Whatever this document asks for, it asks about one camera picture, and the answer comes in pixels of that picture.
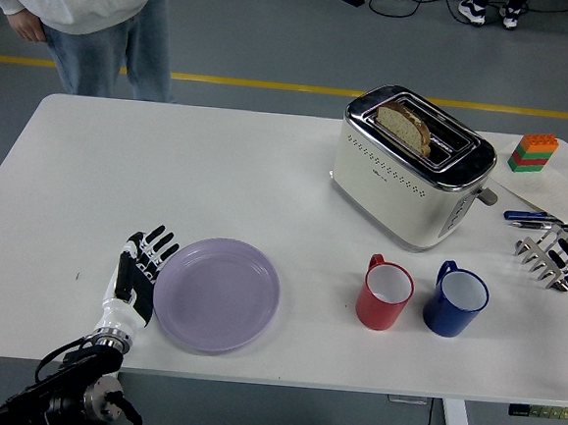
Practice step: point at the person's hand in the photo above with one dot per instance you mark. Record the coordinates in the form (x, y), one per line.
(28, 27)

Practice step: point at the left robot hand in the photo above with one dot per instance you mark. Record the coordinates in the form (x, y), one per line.
(128, 279)

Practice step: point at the purple plate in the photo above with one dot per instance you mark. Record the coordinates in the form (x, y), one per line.
(216, 296)

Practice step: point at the bread slice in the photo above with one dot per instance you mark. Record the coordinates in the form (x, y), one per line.
(401, 125)

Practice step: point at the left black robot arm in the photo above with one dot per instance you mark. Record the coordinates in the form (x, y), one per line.
(70, 368)

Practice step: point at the metal toast rack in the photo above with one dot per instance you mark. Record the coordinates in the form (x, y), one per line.
(531, 254)

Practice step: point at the black pen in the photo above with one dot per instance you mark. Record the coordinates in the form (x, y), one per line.
(534, 225)

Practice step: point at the blue pen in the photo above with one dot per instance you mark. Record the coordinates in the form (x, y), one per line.
(522, 215)

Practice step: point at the table control panel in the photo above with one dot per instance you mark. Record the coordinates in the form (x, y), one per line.
(544, 412)

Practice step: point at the white paper sheet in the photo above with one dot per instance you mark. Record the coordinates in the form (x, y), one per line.
(551, 191)

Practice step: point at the blue mug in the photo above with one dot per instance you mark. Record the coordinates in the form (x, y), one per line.
(445, 321)

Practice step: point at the toy brick stack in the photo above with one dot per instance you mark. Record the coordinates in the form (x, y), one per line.
(532, 153)

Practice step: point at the red mug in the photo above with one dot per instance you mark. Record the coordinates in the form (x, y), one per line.
(377, 311)

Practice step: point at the cream and chrome toaster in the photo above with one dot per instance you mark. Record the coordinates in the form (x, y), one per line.
(393, 196)

